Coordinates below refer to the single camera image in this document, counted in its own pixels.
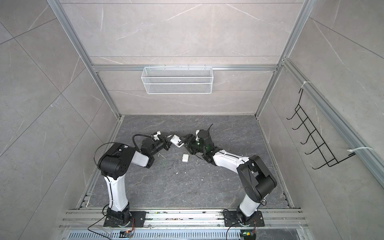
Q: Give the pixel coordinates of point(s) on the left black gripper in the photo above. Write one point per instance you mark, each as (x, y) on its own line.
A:
(165, 141)

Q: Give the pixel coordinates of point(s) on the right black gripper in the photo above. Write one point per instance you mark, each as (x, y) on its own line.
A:
(190, 136)

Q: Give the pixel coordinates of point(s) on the white battery cover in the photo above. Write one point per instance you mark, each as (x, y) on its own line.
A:
(185, 158)

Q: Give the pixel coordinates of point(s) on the white remote control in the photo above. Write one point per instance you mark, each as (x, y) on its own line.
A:
(175, 140)

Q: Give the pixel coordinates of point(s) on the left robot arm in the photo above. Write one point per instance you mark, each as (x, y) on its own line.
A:
(114, 165)

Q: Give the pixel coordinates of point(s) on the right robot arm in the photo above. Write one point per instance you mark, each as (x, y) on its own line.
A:
(257, 180)

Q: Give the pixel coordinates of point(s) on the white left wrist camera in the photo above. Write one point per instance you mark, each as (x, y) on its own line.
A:
(156, 136)

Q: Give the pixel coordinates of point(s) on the white wire mesh basket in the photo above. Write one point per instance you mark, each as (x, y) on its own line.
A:
(178, 80)

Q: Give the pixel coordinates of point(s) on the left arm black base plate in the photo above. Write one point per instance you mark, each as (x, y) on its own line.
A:
(125, 219)

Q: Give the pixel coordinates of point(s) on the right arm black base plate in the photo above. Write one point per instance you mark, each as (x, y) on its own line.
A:
(237, 219)

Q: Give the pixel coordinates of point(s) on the aluminium front rail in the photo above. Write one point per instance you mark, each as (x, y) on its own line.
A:
(219, 219)

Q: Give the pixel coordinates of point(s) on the black wire hook rack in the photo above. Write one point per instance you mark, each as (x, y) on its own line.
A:
(313, 134)

